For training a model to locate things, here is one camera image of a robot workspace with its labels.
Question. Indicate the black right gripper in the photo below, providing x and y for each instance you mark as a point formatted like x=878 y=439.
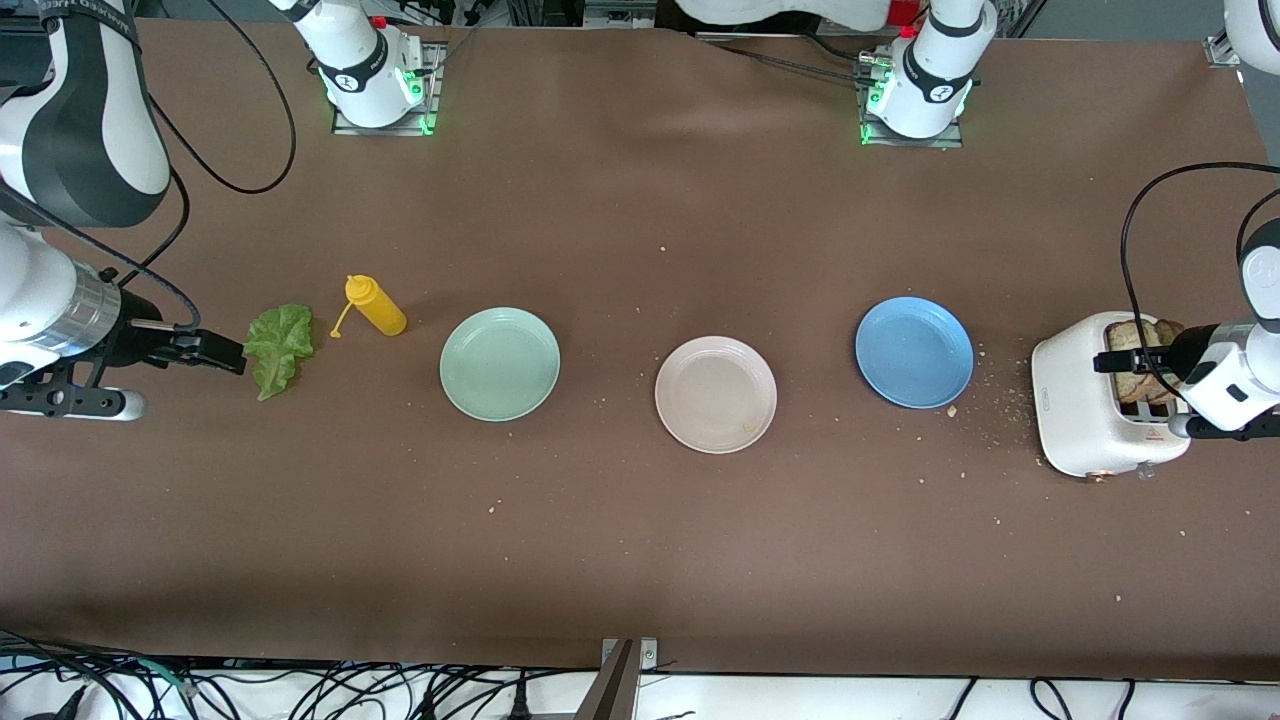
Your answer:
x=140 y=338

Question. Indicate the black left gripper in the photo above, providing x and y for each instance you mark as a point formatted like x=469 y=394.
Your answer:
x=1189 y=349

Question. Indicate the brown toast bread slice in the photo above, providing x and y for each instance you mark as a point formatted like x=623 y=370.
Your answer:
x=1172 y=334
x=1128 y=335

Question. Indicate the yellow mustard squeeze bottle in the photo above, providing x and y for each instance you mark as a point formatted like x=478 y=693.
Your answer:
x=380 y=312

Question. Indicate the blue plate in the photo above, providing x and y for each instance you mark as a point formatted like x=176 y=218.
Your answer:
x=914 y=352

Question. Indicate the mint green plate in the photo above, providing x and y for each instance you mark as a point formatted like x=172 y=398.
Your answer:
x=500 y=365

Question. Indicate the beige plate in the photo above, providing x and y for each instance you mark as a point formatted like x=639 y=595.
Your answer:
x=715 y=392

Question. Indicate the white toaster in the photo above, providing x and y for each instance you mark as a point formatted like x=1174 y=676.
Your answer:
x=1075 y=400

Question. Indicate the green lettuce leaf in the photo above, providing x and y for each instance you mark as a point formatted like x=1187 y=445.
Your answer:
x=282 y=345

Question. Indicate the red box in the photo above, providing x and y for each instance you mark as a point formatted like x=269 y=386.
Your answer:
x=905 y=10

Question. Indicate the brown table cover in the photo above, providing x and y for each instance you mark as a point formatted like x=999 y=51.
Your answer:
x=640 y=250

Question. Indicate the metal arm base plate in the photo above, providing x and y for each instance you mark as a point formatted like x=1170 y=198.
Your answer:
x=950 y=140
x=432 y=100

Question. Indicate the aluminium frame profile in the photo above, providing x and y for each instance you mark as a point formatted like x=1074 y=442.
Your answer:
x=1222 y=52

